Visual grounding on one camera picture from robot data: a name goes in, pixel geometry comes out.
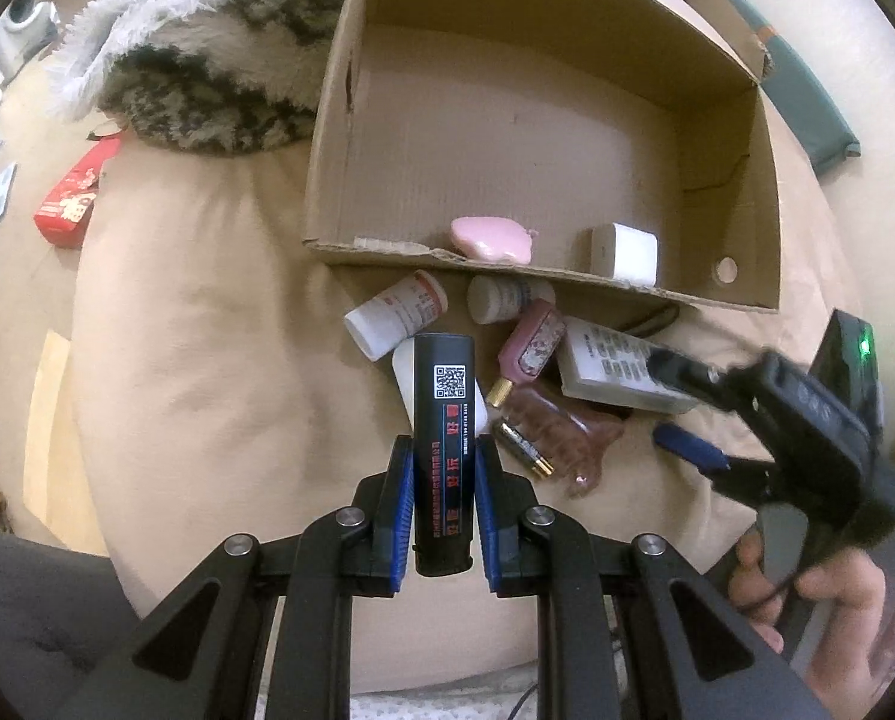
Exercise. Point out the white remote control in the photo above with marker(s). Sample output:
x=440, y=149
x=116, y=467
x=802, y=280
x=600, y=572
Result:
x=605, y=364

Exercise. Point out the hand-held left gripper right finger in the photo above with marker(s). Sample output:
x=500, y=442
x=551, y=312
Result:
x=486, y=517

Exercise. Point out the small white jar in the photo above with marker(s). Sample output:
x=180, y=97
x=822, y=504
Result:
x=500, y=298

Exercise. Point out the person's right hand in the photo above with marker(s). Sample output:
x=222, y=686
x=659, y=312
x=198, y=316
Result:
x=852, y=615

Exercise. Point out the grey trouser leg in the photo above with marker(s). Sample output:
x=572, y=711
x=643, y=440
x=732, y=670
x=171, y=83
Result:
x=27, y=615

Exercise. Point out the black gold battery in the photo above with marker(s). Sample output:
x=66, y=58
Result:
x=521, y=448

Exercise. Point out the white charger cube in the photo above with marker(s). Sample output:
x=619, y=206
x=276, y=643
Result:
x=627, y=255

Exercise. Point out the black printed tube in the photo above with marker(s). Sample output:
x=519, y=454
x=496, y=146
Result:
x=444, y=465

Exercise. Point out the white red-label pill bottle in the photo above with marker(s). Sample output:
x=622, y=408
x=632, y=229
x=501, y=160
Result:
x=391, y=315

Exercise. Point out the pink rounded hand warmer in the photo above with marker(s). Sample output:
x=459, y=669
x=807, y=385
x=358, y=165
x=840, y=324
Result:
x=489, y=238

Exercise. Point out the red packet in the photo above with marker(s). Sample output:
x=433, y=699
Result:
x=72, y=195

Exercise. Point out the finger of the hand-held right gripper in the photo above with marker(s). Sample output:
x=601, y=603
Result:
x=706, y=382
x=699, y=454

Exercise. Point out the brown cardboard box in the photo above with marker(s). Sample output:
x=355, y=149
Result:
x=530, y=127

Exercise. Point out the white washing machine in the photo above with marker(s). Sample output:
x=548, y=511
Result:
x=29, y=9

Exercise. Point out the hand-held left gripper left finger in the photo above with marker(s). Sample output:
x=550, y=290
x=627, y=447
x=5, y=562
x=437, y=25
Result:
x=402, y=517

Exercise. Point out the fluffy white grey blanket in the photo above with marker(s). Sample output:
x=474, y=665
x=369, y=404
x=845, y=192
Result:
x=215, y=75

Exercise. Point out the teal cushion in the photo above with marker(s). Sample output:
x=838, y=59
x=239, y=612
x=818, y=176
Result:
x=807, y=105

